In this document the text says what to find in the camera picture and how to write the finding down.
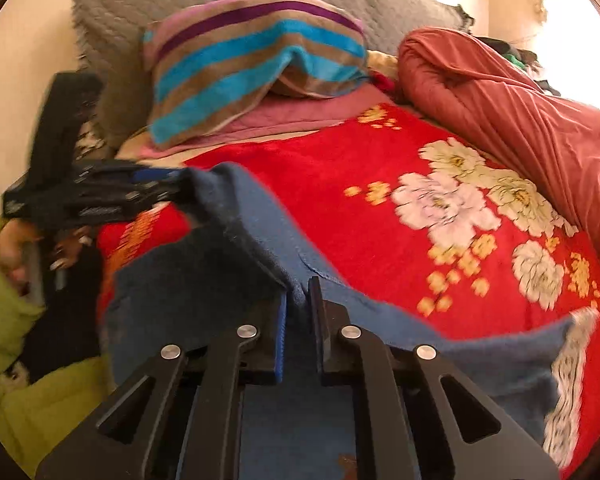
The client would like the grey quilted pillow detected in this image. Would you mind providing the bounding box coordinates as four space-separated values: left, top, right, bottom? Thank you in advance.
72 0 475 150

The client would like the left forearm green sleeve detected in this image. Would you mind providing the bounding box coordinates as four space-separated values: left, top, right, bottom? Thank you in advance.
0 218 111 477

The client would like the rust red quilted comforter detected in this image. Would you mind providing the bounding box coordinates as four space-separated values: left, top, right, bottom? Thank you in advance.
398 27 600 255

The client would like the striped towel pillow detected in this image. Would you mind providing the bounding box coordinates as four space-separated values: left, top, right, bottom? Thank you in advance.
143 0 367 148

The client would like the left hand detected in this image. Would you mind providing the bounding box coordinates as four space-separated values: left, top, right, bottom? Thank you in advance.
0 219 92 296

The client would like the pink quilted bed sheet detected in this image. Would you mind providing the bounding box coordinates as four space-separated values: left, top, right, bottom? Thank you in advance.
124 84 390 159

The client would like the blue denim pants lace hem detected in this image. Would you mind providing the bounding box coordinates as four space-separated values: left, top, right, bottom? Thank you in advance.
104 164 572 479

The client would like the red floral blanket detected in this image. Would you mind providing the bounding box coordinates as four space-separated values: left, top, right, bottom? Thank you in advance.
95 103 600 478

